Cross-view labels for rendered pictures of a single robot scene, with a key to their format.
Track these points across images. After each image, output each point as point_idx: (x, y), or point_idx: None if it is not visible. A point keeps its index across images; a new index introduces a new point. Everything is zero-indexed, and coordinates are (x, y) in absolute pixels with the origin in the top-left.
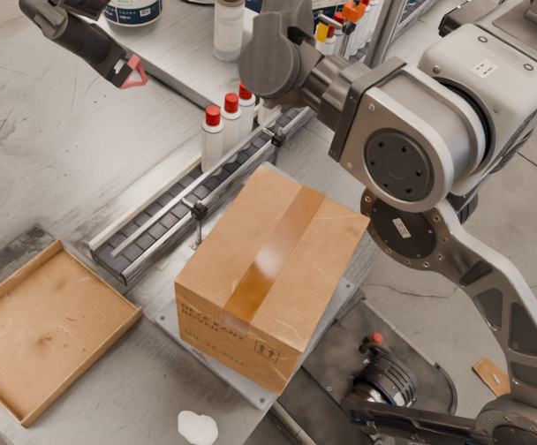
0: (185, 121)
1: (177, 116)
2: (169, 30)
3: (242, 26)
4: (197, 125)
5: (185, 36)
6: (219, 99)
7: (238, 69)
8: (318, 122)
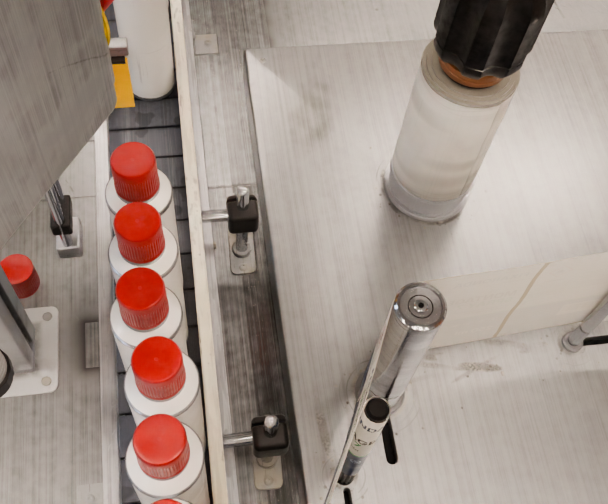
0: (312, 26)
1: (334, 24)
2: (594, 134)
3: (411, 139)
4: (284, 34)
5: (549, 148)
6: (289, 60)
7: (350, 161)
8: None
